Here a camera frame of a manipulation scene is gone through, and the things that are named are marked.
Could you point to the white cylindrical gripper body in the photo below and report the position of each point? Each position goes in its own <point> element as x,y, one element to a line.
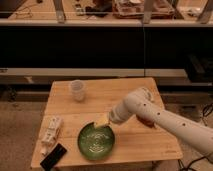
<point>119,113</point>

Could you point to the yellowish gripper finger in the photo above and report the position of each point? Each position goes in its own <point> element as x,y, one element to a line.
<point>102,121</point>

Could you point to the green ceramic bowl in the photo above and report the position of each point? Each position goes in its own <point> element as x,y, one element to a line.
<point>95,143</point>

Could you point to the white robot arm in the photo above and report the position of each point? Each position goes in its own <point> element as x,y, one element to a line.
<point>140,103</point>

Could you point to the white packaged snack bar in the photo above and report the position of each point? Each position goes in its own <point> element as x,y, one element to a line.
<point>52,131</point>

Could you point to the black remote control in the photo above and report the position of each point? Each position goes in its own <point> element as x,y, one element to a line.
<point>53,158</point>

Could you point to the clutter tray on shelf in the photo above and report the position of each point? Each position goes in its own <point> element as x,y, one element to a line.
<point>135,9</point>

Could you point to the long workbench shelf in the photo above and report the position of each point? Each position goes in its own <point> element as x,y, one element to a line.
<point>75,38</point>

